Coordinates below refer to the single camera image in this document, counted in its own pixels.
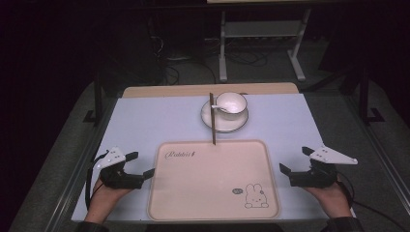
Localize white ceramic bowl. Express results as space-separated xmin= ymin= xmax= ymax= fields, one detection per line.
xmin=215 ymin=91 xmax=249 ymax=121

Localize grey metal rail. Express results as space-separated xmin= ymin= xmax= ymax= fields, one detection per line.
xmin=47 ymin=96 xmax=121 ymax=232
xmin=345 ymin=96 xmax=410 ymax=207

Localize person's left hand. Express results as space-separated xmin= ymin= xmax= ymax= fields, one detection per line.
xmin=84 ymin=178 xmax=133 ymax=224

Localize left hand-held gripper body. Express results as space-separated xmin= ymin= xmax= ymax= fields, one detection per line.
xmin=95 ymin=147 xmax=145 ymax=190

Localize white saucer with dark rim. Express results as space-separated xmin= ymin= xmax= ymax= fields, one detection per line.
xmin=200 ymin=100 xmax=249 ymax=134

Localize white metal stand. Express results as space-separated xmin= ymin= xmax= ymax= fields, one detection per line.
xmin=218 ymin=8 xmax=312 ymax=83

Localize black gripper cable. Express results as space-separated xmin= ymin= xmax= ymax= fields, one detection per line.
xmin=335 ymin=173 xmax=410 ymax=232
xmin=84 ymin=150 xmax=110 ymax=211

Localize black metal stand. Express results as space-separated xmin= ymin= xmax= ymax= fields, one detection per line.
xmin=82 ymin=72 xmax=104 ymax=126
xmin=357 ymin=66 xmax=386 ymax=126

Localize wooden table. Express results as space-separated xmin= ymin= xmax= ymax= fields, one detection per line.
xmin=122 ymin=82 xmax=300 ymax=99

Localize person's right hand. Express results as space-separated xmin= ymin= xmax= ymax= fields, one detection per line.
xmin=304 ymin=182 xmax=354 ymax=220

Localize tangle of floor cables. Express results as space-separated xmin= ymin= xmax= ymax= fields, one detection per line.
xmin=147 ymin=17 xmax=269 ymax=85

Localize brown wooden chopsticks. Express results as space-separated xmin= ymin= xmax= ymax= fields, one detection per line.
xmin=209 ymin=92 xmax=218 ymax=146

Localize white table mat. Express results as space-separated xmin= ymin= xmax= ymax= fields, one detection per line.
xmin=71 ymin=93 xmax=358 ymax=224

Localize pink tray with rabbit print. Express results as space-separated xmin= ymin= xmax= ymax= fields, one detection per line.
xmin=147 ymin=138 xmax=281 ymax=222

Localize white ceramic spoon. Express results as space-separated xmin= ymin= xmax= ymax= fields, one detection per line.
xmin=211 ymin=103 xmax=232 ymax=114

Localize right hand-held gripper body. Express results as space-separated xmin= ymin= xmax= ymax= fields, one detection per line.
xmin=288 ymin=145 xmax=359 ymax=189

